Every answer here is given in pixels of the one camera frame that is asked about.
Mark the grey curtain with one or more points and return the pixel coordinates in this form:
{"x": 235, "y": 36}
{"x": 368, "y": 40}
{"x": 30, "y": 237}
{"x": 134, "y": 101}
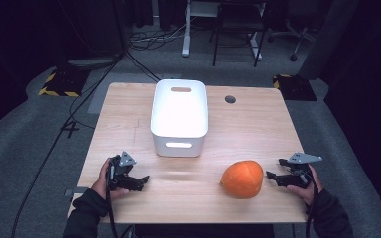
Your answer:
{"x": 327, "y": 39}

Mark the grey table grommet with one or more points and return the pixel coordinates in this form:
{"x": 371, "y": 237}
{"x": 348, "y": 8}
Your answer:
{"x": 230, "y": 99}

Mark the orange pumpkin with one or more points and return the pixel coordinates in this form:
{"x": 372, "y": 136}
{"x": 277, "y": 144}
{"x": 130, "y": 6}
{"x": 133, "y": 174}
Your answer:
{"x": 241, "y": 180}

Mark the white plastic bin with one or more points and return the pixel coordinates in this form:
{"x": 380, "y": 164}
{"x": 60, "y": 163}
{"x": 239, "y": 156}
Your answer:
{"x": 178, "y": 112}

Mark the grey tape strip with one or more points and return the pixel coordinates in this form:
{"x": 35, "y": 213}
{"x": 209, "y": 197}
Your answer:
{"x": 79, "y": 190}

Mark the black yellow striped base plate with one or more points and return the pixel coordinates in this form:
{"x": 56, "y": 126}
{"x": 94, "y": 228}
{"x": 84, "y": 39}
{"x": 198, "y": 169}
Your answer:
{"x": 294, "y": 88}
{"x": 66, "y": 82}

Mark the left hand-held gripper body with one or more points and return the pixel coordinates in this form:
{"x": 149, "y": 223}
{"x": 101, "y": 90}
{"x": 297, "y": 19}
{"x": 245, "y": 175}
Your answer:
{"x": 123, "y": 172}

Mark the person's right hand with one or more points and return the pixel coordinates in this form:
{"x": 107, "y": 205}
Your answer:
{"x": 314, "y": 191}

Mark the person's left hand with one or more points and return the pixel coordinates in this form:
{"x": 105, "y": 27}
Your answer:
{"x": 100, "y": 185}

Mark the office chair with casters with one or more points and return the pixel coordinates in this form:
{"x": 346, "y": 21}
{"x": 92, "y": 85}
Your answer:
{"x": 293, "y": 58}

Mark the white desk frame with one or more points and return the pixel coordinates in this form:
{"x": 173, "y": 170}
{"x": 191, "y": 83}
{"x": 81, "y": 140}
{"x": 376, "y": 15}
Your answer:
{"x": 186, "y": 33}

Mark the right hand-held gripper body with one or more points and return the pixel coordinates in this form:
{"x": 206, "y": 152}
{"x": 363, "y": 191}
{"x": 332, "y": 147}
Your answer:
{"x": 300, "y": 175}

